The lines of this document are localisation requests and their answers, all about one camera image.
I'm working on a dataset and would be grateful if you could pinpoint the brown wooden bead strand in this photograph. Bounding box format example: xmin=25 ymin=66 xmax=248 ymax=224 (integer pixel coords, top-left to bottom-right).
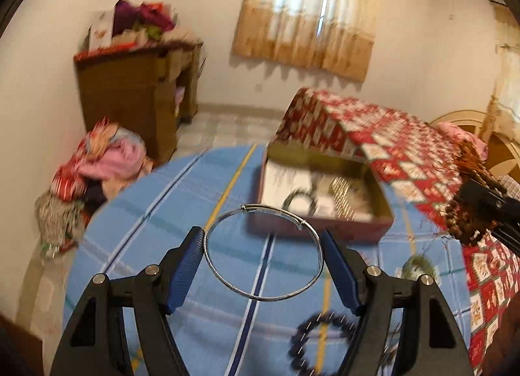
xmin=445 ymin=136 xmax=508 ymax=247

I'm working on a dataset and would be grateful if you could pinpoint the wooden bed headboard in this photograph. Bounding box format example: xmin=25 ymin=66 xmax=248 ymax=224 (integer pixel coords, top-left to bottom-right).
xmin=428 ymin=110 xmax=520 ymax=194

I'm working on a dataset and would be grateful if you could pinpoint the beige window curtain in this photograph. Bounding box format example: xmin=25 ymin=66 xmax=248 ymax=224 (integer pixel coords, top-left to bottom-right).
xmin=231 ymin=0 xmax=386 ymax=83

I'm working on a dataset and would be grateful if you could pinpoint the red cabinet cover cloth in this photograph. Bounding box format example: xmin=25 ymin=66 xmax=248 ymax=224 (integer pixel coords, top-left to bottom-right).
xmin=74 ymin=44 xmax=163 ymax=62

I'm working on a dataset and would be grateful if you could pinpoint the black bracelet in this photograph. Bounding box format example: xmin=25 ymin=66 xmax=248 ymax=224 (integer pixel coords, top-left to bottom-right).
xmin=284 ymin=189 xmax=318 ymax=214

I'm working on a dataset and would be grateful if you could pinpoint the pile of clothes on cabinet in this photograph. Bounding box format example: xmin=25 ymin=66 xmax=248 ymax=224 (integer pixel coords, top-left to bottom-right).
xmin=111 ymin=0 xmax=204 ymax=50

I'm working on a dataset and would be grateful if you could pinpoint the wooden cabinet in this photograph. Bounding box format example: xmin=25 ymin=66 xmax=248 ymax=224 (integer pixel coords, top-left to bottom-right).
xmin=73 ymin=41 xmax=208 ymax=166

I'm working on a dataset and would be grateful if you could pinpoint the silver bangle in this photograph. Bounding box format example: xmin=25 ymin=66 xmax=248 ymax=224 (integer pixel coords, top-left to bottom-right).
xmin=203 ymin=205 xmax=326 ymax=301

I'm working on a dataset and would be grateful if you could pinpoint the pink pillow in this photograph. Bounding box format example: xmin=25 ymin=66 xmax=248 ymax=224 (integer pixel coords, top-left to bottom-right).
xmin=436 ymin=121 xmax=490 ymax=157

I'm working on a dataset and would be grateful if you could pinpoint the narrow beige curtain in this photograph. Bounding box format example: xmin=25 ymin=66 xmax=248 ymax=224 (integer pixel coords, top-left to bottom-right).
xmin=487 ymin=0 xmax=520 ymax=149

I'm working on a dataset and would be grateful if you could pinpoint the stack of pastel boxes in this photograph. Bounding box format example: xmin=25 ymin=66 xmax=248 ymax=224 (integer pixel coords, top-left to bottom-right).
xmin=173 ymin=84 xmax=188 ymax=117

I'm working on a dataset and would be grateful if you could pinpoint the pink tin box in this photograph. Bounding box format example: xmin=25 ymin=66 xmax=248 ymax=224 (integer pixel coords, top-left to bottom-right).
xmin=249 ymin=141 xmax=396 ymax=244

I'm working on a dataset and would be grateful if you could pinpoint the pile of colourful clothes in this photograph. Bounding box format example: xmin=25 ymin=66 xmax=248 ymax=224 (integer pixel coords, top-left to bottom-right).
xmin=34 ymin=118 xmax=155 ymax=255

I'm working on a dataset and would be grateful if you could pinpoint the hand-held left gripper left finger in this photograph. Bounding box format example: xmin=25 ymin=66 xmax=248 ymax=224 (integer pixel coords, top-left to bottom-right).
xmin=49 ymin=227 xmax=206 ymax=376

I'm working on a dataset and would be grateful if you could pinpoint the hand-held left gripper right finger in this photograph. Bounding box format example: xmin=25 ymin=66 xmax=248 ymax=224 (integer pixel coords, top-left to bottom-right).
xmin=321 ymin=229 xmax=476 ymax=376

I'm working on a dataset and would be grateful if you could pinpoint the white cardboard box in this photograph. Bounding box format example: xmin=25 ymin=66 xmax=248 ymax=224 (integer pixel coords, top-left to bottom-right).
xmin=87 ymin=8 xmax=116 ymax=52

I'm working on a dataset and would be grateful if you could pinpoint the dark purple beaded bracelet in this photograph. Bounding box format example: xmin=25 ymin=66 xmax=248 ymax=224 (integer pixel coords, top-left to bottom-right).
xmin=288 ymin=311 xmax=360 ymax=376

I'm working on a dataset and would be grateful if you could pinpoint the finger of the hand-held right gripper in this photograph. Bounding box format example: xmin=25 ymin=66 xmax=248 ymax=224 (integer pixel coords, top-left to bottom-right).
xmin=491 ymin=225 xmax=520 ymax=253
xmin=457 ymin=180 xmax=520 ymax=223

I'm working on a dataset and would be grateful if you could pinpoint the red checkered bed blanket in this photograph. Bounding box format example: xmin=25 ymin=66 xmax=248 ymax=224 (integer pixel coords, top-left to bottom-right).
xmin=276 ymin=88 xmax=520 ymax=376

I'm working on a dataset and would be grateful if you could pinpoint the printed paper sheet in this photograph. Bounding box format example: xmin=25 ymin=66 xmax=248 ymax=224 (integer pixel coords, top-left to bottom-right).
xmin=262 ymin=161 xmax=378 ymax=218

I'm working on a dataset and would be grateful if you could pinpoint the green jade bangle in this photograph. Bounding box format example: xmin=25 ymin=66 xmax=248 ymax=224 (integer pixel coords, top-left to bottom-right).
xmin=400 ymin=254 xmax=437 ymax=283

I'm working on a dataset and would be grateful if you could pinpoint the blue plaid tablecloth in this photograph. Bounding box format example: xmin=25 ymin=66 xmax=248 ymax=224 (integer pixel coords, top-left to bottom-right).
xmin=63 ymin=143 xmax=478 ymax=376

